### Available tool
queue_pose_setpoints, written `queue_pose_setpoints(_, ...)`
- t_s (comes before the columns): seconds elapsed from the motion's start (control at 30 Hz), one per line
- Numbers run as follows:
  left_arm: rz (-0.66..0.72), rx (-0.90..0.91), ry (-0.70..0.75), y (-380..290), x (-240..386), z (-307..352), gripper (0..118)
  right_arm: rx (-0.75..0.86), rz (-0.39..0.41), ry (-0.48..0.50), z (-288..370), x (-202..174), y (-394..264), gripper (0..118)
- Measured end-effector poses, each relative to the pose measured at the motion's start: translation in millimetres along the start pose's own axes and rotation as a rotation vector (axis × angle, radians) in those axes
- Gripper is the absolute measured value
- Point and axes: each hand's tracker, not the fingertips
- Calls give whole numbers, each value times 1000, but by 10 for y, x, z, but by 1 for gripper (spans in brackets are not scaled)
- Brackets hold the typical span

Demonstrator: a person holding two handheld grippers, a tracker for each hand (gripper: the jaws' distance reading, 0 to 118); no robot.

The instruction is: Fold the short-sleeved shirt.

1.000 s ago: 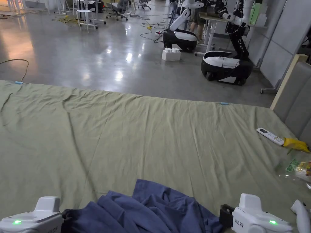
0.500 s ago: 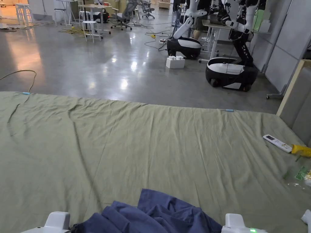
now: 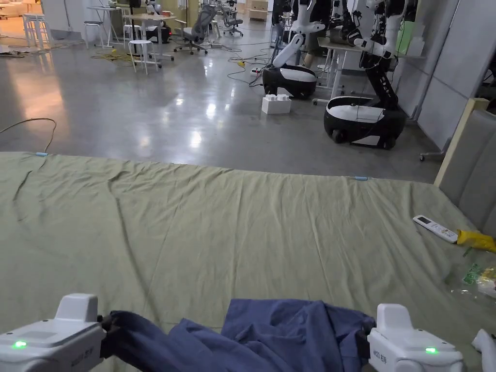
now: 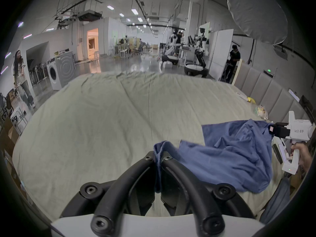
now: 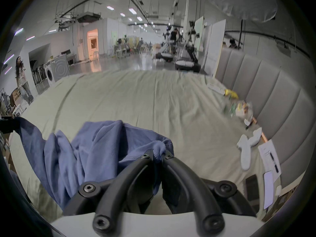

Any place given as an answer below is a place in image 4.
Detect crumpled plastic bag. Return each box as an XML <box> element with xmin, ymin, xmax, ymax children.
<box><xmin>256</xmin><ymin>105</ymin><xmax>269</xmax><ymax>120</ymax></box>

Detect brown carton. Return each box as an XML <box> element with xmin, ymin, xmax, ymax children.
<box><xmin>0</xmin><ymin>118</ymin><xmax>21</xmax><ymax>157</ymax></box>

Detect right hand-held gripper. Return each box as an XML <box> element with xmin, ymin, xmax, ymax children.
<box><xmin>268</xmin><ymin>111</ymin><xmax>316</xmax><ymax>175</ymax></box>

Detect grey padded headboard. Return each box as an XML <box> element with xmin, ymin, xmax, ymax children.
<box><xmin>232</xmin><ymin>60</ymin><xmax>316</xmax><ymax>133</ymax></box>

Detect person's right hand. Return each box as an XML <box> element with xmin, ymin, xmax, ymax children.
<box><xmin>291</xmin><ymin>142</ymin><xmax>313</xmax><ymax>173</ymax></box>

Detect person's legs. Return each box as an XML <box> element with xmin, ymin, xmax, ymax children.
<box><xmin>259</xmin><ymin>176</ymin><xmax>292</xmax><ymax>224</ymax></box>

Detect bed with beige sheet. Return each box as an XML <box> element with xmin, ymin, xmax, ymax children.
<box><xmin>12</xmin><ymin>71</ymin><xmax>293</xmax><ymax>224</ymax></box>

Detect white robot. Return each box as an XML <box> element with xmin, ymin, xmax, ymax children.
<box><xmin>161</xmin><ymin>28</ymin><xmax>185</xmax><ymax>66</ymax></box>

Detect white umbrella lamp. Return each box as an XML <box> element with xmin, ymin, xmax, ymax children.
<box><xmin>227</xmin><ymin>0</ymin><xmax>289</xmax><ymax>45</ymax></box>

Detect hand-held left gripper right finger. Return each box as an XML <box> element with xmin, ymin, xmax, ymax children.
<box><xmin>160</xmin><ymin>152</ymin><xmax>255</xmax><ymax>236</ymax></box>

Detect blue shirt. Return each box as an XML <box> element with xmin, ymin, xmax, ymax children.
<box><xmin>154</xmin><ymin>119</ymin><xmax>275</xmax><ymax>194</ymax></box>

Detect white hand controller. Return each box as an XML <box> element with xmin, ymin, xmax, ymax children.
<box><xmin>272</xmin><ymin>143</ymin><xmax>287</xmax><ymax>164</ymax></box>

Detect black robot on round base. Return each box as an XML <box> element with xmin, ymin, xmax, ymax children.
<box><xmin>185</xmin><ymin>28</ymin><xmax>210</xmax><ymax>78</ymax></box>

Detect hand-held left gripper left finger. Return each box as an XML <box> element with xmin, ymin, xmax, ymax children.
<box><xmin>59</xmin><ymin>153</ymin><xmax>157</xmax><ymax>235</ymax></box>

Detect white washing machine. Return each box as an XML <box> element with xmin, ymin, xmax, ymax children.
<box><xmin>46</xmin><ymin>51</ymin><xmax>76</xmax><ymax>91</ymax></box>

